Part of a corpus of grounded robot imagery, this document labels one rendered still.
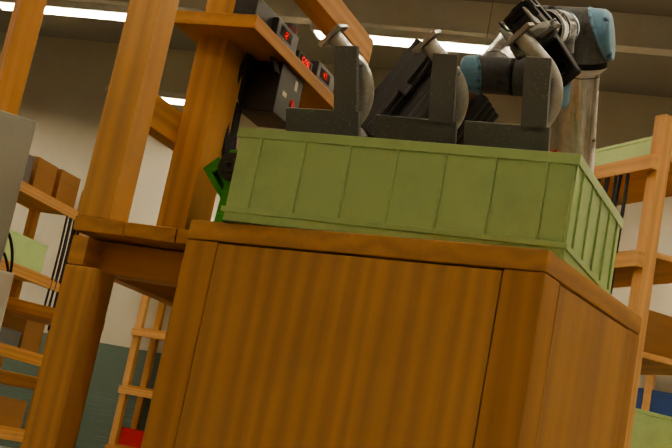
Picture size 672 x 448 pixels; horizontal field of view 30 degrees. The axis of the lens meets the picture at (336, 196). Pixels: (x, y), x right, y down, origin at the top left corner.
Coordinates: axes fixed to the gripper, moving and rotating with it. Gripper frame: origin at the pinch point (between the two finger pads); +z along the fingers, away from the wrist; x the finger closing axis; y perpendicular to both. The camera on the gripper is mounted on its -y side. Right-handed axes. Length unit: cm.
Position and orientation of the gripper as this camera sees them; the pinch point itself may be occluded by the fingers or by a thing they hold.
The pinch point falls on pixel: (526, 41)
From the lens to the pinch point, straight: 221.5
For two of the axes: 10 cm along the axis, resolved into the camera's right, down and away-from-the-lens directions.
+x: 6.8, -6.2, -3.8
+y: -6.2, -7.7, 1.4
